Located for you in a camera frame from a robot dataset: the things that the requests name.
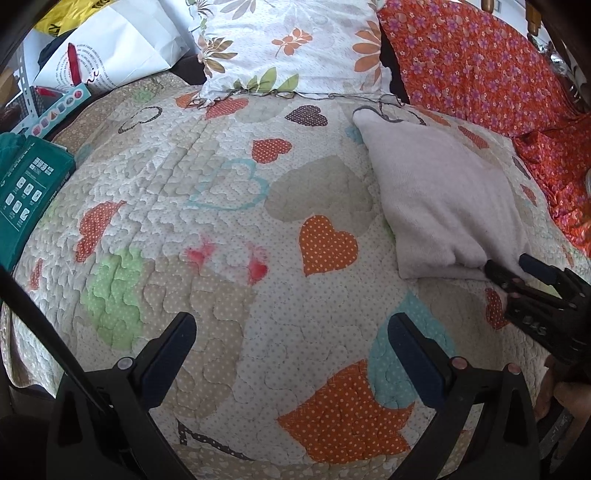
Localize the black strap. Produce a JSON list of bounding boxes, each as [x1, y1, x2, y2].
[[0, 270, 109, 411]]

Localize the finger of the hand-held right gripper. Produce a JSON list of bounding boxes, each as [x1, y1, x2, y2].
[[484, 260, 527, 298], [518, 253, 583, 298]]

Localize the perforated metal rail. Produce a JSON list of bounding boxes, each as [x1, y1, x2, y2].
[[9, 51, 38, 116]]

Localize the orange floral bed sheet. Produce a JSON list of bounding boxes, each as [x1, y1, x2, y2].
[[376, 0, 591, 257]]

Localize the person's right hand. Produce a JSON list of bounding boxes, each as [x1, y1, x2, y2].
[[534, 354, 579, 422]]

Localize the teal cardboard box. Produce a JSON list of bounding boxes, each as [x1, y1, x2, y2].
[[0, 134, 77, 273]]

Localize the white floral pillow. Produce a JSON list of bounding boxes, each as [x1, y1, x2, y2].
[[187, 0, 393, 104]]

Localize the white paper bag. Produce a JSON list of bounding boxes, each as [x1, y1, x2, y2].
[[32, 0, 195, 93]]

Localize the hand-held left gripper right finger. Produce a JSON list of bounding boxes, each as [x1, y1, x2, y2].
[[387, 311, 541, 480]]

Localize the yellow plastic bag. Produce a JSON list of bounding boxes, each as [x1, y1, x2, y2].
[[34, 0, 121, 33]]

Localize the wooden bedpost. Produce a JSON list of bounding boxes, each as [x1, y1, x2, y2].
[[526, 0, 543, 35]]

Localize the colourful shapes box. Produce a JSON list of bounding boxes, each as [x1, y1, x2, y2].
[[21, 85, 93, 139]]

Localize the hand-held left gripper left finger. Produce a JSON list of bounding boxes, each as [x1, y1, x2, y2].
[[46, 311, 198, 480]]

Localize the white towel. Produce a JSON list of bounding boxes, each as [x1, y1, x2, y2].
[[353, 108, 529, 282]]

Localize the heart print quilt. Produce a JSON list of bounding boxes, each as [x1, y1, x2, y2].
[[0, 76, 591, 480]]

